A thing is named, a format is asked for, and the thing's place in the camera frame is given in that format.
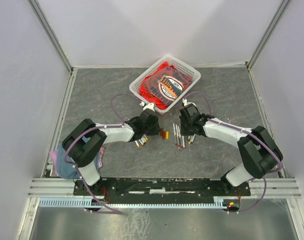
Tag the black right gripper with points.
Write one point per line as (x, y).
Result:
(183, 131)

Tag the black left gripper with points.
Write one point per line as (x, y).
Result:
(156, 130)

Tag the pens pile under left arm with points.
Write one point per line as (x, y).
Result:
(142, 141)

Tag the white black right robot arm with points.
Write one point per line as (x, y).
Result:
(259, 152)

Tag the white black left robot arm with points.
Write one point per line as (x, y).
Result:
(83, 144)

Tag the red printed cloth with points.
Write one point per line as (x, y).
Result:
(165, 85)

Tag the white plastic basket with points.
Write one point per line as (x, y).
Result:
(180, 65)

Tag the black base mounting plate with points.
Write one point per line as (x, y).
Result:
(122, 186)

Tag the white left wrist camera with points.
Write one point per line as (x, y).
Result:
(148, 106)

